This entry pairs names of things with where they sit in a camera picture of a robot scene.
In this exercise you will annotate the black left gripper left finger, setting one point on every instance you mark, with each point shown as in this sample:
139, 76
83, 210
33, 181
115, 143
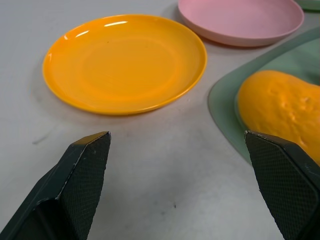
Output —
77, 180

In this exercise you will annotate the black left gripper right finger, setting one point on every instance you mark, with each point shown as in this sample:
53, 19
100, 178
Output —
282, 180

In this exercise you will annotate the orange mango fruit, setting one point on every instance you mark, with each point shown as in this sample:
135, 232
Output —
282, 105

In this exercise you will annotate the orange round plate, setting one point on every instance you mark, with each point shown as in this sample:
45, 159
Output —
125, 65

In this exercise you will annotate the pink round plate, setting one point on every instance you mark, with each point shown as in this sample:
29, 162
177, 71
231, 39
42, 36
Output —
240, 20

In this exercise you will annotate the green object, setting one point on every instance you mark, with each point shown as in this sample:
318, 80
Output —
311, 4

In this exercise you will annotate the pale green tray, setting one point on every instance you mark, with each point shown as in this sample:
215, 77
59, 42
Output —
225, 100

